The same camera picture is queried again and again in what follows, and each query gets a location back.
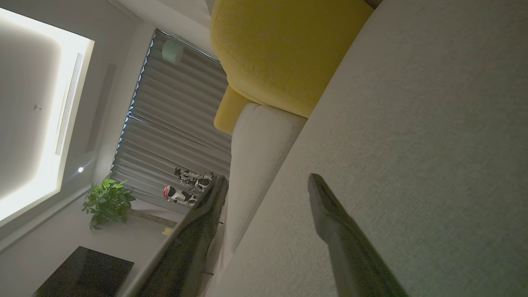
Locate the yellow sofa cushion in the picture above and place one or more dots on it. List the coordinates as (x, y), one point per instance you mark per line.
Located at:
(229, 115)
(284, 49)

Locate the white robot toy red head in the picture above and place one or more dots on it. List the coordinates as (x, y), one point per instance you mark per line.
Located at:
(178, 196)

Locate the grey pleated curtain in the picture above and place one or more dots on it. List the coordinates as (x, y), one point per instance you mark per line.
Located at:
(173, 123)

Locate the long ceiling air vent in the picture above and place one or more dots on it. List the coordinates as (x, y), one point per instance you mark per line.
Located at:
(68, 105)

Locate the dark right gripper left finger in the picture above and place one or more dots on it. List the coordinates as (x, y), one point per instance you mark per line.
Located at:
(185, 255)

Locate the grey fabric sofa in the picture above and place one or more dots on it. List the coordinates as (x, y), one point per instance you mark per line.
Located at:
(433, 123)

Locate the grey sofa back cushion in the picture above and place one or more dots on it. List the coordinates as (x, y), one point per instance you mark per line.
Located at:
(260, 165)

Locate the black white robot toy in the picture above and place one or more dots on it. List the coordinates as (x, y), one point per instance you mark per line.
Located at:
(194, 178)

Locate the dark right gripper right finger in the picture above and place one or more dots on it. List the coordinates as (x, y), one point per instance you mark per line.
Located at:
(350, 255)

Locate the black flat screen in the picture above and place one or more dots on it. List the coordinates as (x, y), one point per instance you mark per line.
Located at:
(86, 272)

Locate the small yellow object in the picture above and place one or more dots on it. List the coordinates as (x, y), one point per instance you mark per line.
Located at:
(167, 231)

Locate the green potted plant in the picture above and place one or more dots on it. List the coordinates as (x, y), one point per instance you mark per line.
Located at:
(108, 202)

